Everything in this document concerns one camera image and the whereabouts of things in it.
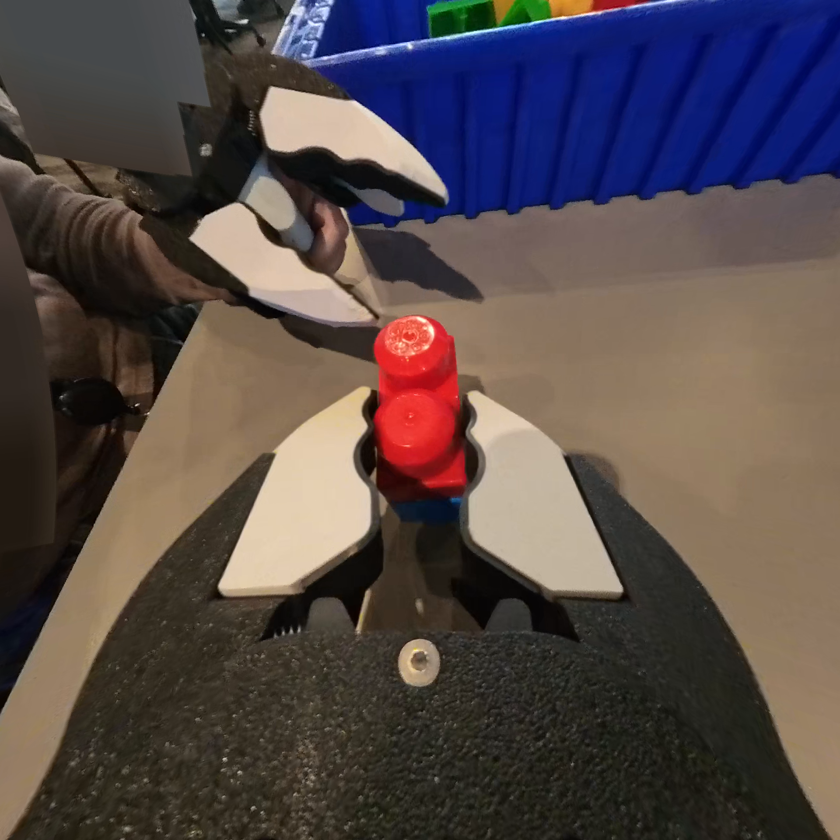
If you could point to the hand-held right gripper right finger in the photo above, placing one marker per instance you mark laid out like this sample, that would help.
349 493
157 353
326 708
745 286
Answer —
538 518

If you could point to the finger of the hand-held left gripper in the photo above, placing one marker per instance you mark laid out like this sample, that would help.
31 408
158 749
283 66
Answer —
328 128
262 269

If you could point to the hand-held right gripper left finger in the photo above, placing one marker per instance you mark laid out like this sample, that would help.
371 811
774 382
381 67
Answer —
308 512

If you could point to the blue mega block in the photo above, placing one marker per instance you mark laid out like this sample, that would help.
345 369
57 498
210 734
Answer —
426 510

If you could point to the red two-stud mega block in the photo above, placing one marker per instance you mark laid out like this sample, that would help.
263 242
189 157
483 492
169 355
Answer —
413 426

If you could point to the pile of coloured mega blocks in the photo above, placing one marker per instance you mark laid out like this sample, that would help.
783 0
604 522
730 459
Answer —
459 16

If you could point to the blue ribbed plastic bin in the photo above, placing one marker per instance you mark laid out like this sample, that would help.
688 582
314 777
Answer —
590 118

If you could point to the person's left forearm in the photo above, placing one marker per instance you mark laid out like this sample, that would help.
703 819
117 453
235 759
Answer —
85 236

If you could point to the person's left hand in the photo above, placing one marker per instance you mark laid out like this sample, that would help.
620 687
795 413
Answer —
331 233

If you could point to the black chair base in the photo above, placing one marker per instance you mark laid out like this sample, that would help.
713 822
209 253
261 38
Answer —
216 26

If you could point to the person's torso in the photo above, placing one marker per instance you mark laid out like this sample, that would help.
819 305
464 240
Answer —
98 354

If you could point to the black badge reel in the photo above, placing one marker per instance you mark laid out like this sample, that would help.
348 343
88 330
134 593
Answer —
88 400

